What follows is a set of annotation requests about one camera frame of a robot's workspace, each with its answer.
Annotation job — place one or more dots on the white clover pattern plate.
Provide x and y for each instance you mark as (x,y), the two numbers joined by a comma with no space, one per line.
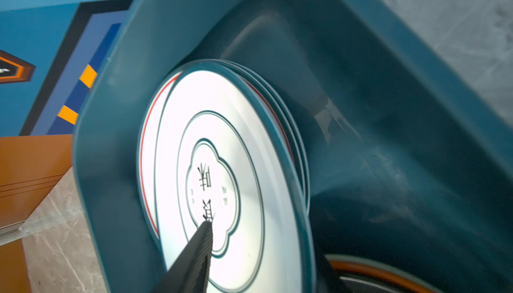
(222,159)

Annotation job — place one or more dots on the black plate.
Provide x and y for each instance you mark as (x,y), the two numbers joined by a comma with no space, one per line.
(358,285)

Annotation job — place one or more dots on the teal plastic bin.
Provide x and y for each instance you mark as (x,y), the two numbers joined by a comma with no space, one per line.
(408,166)

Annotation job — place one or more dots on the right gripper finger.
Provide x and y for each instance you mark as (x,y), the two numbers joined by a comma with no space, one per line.
(190,272)

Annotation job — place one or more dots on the sunburst pattern plate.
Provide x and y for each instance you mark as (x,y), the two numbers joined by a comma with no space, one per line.
(145,156)
(285,120)

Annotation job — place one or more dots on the orange plate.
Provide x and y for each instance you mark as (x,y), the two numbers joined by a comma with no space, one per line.
(363,268)

